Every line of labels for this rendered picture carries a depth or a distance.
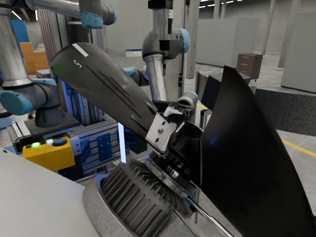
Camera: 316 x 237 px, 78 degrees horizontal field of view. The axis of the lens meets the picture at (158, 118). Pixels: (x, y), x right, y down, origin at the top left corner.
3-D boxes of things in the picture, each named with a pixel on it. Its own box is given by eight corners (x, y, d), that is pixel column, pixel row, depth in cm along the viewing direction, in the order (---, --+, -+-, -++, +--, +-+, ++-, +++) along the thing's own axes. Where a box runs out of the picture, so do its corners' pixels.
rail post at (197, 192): (192, 237, 154) (200, 152, 124) (188, 233, 158) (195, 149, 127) (195, 234, 156) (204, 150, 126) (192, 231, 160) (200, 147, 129)
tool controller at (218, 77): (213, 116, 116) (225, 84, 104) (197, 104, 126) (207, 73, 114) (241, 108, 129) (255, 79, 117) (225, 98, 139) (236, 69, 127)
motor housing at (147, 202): (180, 274, 45) (215, 227, 47) (111, 261, 31) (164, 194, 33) (136, 206, 63) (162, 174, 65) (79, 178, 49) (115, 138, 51)
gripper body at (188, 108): (189, 111, 72) (196, 101, 82) (167, 106, 74) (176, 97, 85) (186, 129, 75) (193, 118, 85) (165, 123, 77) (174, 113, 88)
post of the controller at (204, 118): (201, 141, 122) (204, 111, 114) (198, 138, 124) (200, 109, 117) (204, 139, 123) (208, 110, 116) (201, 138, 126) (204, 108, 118)
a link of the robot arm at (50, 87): (65, 100, 106) (60, 75, 101) (49, 109, 94) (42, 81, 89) (44, 99, 108) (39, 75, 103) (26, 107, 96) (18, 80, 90)
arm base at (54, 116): (32, 120, 106) (27, 103, 102) (61, 114, 115) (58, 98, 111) (39, 130, 96) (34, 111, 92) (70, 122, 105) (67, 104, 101)
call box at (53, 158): (29, 182, 71) (21, 158, 67) (29, 168, 79) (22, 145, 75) (75, 168, 79) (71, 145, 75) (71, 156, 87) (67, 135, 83)
